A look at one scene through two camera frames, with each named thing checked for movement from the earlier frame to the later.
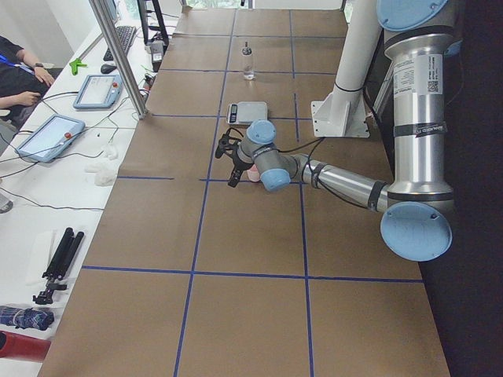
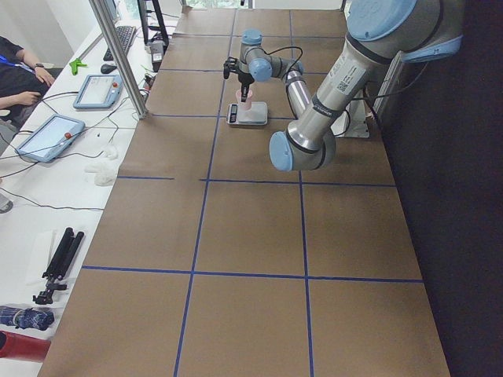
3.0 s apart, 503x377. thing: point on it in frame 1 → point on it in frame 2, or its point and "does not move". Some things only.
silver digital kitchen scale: x=246 y=112 does not move
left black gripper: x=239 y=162 → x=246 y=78
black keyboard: x=126 y=34 does not move
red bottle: x=13 y=345 does not move
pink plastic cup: x=253 y=173 → x=244 y=105
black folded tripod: x=59 y=265 does not move
